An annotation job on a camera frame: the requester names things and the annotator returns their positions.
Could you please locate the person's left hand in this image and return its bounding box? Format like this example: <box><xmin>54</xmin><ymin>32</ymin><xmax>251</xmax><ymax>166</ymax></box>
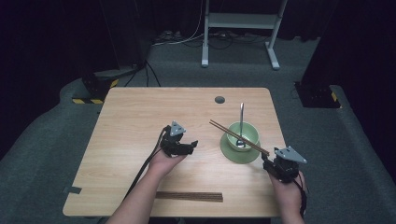
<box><xmin>147</xmin><ymin>148</ymin><xmax>189</xmax><ymax>179</ymax></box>

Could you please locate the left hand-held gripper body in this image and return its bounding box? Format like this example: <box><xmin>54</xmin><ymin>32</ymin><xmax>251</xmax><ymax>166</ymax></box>
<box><xmin>159</xmin><ymin>119</ymin><xmax>191</xmax><ymax>158</ymax></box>

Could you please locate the brown wooden chopstick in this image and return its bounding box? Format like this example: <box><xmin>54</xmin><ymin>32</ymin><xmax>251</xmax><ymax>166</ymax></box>
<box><xmin>210</xmin><ymin>119</ymin><xmax>271</xmax><ymax>155</ymax></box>
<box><xmin>208</xmin><ymin>120</ymin><xmax>270</xmax><ymax>157</ymax></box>

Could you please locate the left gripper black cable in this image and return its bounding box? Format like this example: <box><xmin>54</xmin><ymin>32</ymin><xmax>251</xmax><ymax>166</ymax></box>
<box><xmin>123</xmin><ymin>125</ymin><xmax>172</xmax><ymax>201</ymax></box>

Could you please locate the row of brown chopsticks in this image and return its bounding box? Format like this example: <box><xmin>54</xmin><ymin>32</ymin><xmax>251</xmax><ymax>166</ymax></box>
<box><xmin>155</xmin><ymin>190</ymin><xmax>224</xmax><ymax>203</ymax></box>

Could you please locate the person's right hand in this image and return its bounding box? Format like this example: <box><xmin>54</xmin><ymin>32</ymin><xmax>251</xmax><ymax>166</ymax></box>
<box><xmin>268</xmin><ymin>171</ymin><xmax>308</xmax><ymax>214</ymax></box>

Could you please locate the white metal stand frame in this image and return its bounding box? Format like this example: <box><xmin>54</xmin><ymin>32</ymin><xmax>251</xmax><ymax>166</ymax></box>
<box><xmin>201</xmin><ymin>0</ymin><xmax>290</xmax><ymax>71</ymax></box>

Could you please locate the black floor cable bundle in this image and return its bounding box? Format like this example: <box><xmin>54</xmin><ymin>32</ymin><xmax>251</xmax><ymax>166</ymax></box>
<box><xmin>181</xmin><ymin>29</ymin><xmax>269</xmax><ymax>50</ymax></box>

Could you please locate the green ceramic saucer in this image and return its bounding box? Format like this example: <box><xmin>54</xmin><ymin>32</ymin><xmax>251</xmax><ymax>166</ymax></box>
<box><xmin>219</xmin><ymin>132</ymin><xmax>262</xmax><ymax>165</ymax></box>

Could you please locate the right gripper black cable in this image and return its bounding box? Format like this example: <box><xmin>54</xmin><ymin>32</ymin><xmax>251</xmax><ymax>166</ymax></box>
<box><xmin>291</xmin><ymin>171</ymin><xmax>310</xmax><ymax>219</ymax></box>

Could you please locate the black stand with hazard tape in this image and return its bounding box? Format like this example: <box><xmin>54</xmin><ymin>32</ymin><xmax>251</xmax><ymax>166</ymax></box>
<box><xmin>72</xmin><ymin>0</ymin><xmax>148</xmax><ymax>105</ymax></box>

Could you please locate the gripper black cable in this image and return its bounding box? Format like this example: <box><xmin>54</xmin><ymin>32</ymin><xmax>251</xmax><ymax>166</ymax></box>
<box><xmin>123</xmin><ymin>125</ymin><xmax>172</xmax><ymax>201</ymax></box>
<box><xmin>291</xmin><ymin>171</ymin><xmax>310</xmax><ymax>219</ymax></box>

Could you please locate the metal spoon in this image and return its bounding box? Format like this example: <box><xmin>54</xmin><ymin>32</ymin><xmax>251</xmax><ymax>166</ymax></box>
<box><xmin>235</xmin><ymin>102</ymin><xmax>248</xmax><ymax>148</ymax></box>

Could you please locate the black stand base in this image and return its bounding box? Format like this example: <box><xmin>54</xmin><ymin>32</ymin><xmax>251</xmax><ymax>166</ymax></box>
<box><xmin>293</xmin><ymin>81</ymin><xmax>342</xmax><ymax>109</ymax></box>

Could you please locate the grey tape piece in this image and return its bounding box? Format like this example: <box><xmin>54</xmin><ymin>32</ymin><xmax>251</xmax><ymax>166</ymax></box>
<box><xmin>63</xmin><ymin>185</ymin><xmax>83</xmax><ymax>195</ymax></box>

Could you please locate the white floor cable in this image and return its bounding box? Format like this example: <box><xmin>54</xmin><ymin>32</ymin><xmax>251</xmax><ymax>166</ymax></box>
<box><xmin>151</xmin><ymin>0</ymin><xmax>208</xmax><ymax>48</ymax></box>

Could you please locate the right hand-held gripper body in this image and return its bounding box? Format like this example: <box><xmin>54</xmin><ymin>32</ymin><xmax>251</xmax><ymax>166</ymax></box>
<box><xmin>263</xmin><ymin>146</ymin><xmax>308</xmax><ymax>184</ymax></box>

